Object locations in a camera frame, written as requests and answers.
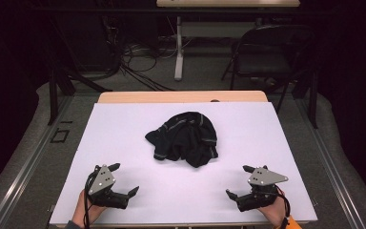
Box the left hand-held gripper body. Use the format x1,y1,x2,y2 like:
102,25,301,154
88,164,130,210

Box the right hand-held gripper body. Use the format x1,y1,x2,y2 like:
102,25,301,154
236,165,289,213

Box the black knit vest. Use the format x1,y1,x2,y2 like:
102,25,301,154
144,111,219,169

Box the person's right hand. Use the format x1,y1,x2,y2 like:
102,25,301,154
256,196,287,228

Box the person's left hand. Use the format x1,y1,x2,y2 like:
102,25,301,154
71,189,108,229

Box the white board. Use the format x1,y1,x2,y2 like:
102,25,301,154
49,101,318,225

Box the wooden table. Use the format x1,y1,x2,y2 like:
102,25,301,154
97,90,269,104

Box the black metal stand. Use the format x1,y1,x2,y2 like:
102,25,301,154
293,69,319,130
47,68,112,126

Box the black folding chair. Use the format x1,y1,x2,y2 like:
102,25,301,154
220,24,316,115

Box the white-legged desk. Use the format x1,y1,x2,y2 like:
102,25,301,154
155,0,301,82

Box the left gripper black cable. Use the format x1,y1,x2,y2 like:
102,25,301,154
82,165,101,229

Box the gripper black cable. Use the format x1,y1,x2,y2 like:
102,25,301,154
82,165,101,229
274,185,292,229

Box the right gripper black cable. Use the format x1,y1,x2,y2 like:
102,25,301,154
274,185,292,229

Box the metal floor rail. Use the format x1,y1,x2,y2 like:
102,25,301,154
294,94,366,229
0,94,74,229

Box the bundle of floor cables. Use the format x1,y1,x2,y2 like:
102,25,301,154
107,15,179,93

